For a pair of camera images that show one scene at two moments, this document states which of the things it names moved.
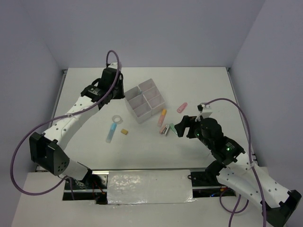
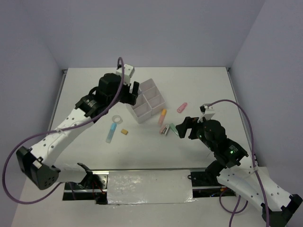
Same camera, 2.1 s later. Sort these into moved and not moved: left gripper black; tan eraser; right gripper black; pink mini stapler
Moved: left gripper black
Not moved: right gripper black; pink mini stapler; tan eraser
